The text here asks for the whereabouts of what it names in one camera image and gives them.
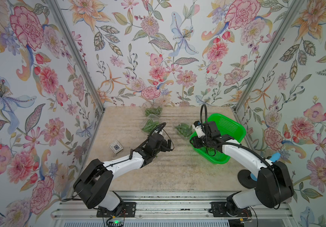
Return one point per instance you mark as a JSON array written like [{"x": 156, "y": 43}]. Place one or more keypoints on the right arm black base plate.
[{"x": 227, "y": 209}]

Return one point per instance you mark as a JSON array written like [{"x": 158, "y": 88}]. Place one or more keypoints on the left aluminium corner post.
[{"x": 58, "y": 16}]

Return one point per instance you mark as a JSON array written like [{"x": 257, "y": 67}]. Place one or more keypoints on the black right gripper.
[{"x": 196, "y": 143}]

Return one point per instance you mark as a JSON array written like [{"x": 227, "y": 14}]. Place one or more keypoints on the green plastic mesh basket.
[{"x": 219, "y": 129}]

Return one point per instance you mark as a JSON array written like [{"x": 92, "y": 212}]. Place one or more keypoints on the right aluminium corner post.
[{"x": 293, "y": 9}]

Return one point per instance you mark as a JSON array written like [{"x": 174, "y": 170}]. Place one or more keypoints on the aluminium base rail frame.
[{"x": 170, "y": 207}]

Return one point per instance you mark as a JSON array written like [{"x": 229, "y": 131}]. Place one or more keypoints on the far clear pepper container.
[{"x": 153, "y": 110}]

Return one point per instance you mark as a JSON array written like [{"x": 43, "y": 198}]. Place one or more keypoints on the aluminium corner post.
[
  {"x": 58, "y": 16},
  {"x": 293, "y": 9}
]

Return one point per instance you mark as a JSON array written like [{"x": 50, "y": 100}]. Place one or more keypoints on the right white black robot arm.
[{"x": 267, "y": 180}]

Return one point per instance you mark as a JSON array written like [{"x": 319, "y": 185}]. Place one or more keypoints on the black round microphone stand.
[{"x": 245, "y": 179}]

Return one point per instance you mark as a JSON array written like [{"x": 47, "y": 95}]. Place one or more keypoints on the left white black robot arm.
[{"x": 93, "y": 184}]

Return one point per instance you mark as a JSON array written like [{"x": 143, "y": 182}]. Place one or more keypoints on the clear pepper container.
[
  {"x": 149, "y": 124},
  {"x": 184, "y": 130},
  {"x": 153, "y": 110}
]

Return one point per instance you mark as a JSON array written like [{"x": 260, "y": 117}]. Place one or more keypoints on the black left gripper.
[{"x": 164, "y": 147}]

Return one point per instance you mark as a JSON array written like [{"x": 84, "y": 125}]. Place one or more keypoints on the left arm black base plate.
[{"x": 124, "y": 210}]

